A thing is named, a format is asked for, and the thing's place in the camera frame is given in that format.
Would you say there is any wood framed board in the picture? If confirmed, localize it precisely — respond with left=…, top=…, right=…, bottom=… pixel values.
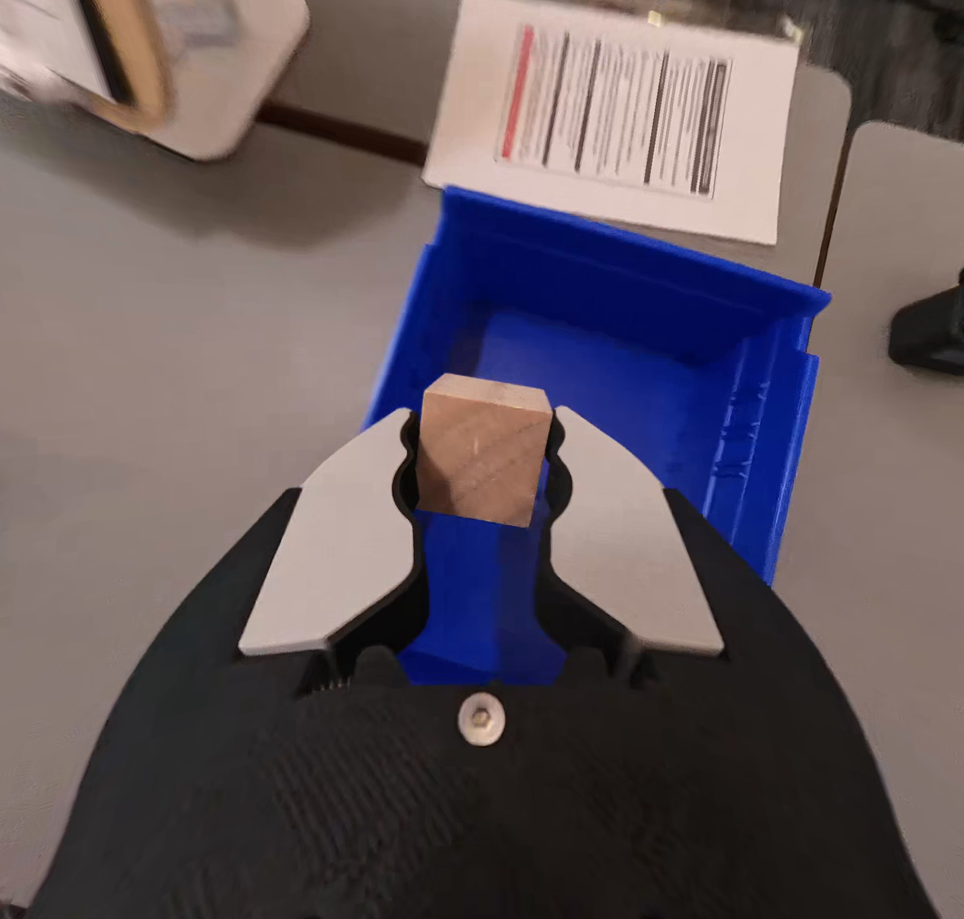
left=0, top=0, right=176, bottom=135

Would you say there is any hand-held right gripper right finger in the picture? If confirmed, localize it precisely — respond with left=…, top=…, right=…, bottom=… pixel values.
left=536, top=405, right=727, bottom=658

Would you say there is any printed paper sheet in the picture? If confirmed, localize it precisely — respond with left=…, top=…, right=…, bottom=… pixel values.
left=420, top=0, right=801, bottom=247

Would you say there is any blue plastic bin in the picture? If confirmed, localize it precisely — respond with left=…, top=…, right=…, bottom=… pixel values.
left=365, top=184, right=833, bottom=688

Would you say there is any black object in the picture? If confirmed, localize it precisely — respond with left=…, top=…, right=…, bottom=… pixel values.
left=887, top=267, right=964, bottom=378

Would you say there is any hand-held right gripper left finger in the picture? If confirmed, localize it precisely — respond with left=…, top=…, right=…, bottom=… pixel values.
left=238, top=407, right=430, bottom=658

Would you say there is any wooden cube with blue tape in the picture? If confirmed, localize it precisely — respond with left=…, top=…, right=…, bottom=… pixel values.
left=414, top=374, right=554, bottom=528

